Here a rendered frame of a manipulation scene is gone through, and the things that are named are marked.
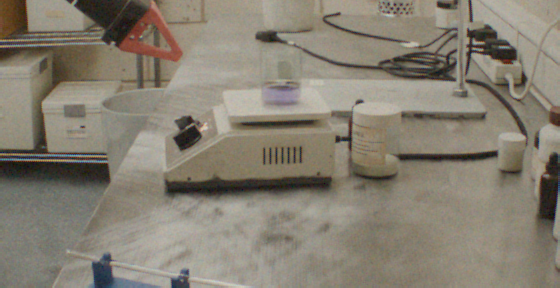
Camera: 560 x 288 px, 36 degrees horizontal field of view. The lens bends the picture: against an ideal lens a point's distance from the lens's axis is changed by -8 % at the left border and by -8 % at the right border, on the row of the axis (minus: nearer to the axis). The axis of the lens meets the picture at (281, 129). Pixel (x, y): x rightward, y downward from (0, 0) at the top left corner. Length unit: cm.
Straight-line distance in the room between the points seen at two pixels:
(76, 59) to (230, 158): 261
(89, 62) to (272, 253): 277
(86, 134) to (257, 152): 222
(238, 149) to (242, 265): 22
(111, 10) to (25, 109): 223
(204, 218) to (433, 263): 26
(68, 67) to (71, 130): 47
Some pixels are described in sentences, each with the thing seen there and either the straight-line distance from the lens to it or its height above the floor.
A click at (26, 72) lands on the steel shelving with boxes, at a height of 43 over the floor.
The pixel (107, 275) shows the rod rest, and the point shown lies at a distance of 82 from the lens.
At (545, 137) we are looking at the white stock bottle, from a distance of 103.
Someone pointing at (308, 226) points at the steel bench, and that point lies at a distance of 96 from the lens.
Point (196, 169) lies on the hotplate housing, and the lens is 105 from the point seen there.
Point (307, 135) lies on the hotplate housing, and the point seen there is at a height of 81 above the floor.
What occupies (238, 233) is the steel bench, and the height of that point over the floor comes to 75.
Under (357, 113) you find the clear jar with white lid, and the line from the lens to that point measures 109.
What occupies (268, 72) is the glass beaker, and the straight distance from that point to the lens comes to 106.
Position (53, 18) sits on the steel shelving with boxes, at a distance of 330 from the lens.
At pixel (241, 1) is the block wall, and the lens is 348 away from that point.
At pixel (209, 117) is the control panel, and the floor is 81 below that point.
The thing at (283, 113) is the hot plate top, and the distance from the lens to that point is 105.
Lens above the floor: 112
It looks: 16 degrees down
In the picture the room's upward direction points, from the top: straight up
